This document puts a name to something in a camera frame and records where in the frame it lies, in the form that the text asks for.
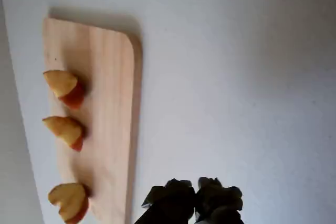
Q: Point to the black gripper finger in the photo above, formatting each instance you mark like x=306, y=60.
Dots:
x=173, y=200
x=218, y=203

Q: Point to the apple slice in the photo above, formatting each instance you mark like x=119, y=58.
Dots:
x=68, y=193
x=76, y=214
x=65, y=129
x=61, y=82

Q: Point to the wooden cutting board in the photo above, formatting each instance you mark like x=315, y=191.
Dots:
x=110, y=103

